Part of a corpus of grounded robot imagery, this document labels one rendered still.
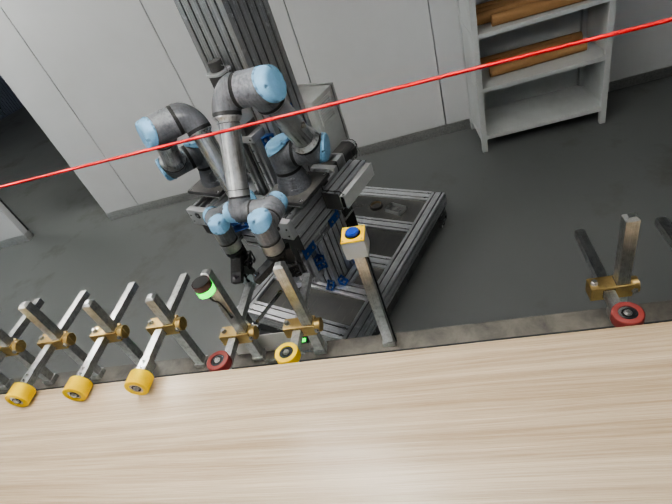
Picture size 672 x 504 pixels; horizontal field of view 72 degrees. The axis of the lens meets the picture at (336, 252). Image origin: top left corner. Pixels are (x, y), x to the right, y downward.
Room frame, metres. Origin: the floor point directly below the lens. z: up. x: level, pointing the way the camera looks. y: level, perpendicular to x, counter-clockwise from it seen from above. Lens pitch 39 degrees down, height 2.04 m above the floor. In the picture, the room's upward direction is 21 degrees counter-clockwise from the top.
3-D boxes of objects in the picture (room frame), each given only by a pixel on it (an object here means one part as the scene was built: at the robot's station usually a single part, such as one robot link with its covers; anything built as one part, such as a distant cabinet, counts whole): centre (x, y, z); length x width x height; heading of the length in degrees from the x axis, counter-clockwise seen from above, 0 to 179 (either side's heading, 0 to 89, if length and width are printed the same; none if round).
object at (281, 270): (1.15, 0.18, 0.91); 0.03 x 0.03 x 0.48; 72
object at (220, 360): (1.09, 0.51, 0.85); 0.08 x 0.08 x 0.11
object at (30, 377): (1.49, 1.17, 0.95); 0.50 x 0.04 x 0.04; 162
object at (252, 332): (1.23, 0.44, 0.84); 0.13 x 0.06 x 0.05; 72
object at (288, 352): (1.02, 0.27, 0.85); 0.08 x 0.08 x 0.11
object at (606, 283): (0.84, -0.75, 0.84); 0.13 x 0.06 x 0.05; 72
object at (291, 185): (1.77, 0.06, 1.09); 0.15 x 0.15 x 0.10
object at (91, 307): (1.38, 0.90, 0.88); 0.03 x 0.03 x 0.48; 72
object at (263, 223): (1.24, 0.19, 1.24); 0.09 x 0.08 x 0.11; 152
